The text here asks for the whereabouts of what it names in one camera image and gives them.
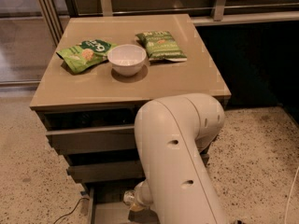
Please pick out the white bowl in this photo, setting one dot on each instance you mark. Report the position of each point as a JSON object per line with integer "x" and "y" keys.
{"x": 127, "y": 60}

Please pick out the green chip bag right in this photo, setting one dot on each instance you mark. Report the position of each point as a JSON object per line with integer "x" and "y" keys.
{"x": 161, "y": 45}

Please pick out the grey drawer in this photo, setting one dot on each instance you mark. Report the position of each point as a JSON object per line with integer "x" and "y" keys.
{"x": 77, "y": 136}
{"x": 107, "y": 206}
{"x": 106, "y": 166}

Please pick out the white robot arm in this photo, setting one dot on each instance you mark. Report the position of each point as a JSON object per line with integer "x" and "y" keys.
{"x": 170, "y": 133}

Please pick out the metal railing frame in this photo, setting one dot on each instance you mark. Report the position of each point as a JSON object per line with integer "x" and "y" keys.
{"x": 203, "y": 12}

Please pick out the grey top drawer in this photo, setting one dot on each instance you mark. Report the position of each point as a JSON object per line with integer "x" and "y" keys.
{"x": 77, "y": 136}

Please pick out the green chip bag left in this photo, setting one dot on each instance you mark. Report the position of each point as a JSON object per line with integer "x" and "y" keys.
{"x": 85, "y": 54}

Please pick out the grey bottom drawer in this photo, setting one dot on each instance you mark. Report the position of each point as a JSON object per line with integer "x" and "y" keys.
{"x": 107, "y": 206}

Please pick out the grey middle drawer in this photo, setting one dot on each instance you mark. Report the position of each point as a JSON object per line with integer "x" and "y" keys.
{"x": 106, "y": 166}

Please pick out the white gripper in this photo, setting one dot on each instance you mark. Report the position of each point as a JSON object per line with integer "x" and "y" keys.
{"x": 139, "y": 195}

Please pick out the grey drawer cabinet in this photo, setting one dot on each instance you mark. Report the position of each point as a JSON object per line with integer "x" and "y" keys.
{"x": 101, "y": 93}

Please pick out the green chip bag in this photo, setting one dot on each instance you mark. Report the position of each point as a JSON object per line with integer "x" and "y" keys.
{"x": 161, "y": 45}
{"x": 85, "y": 54}

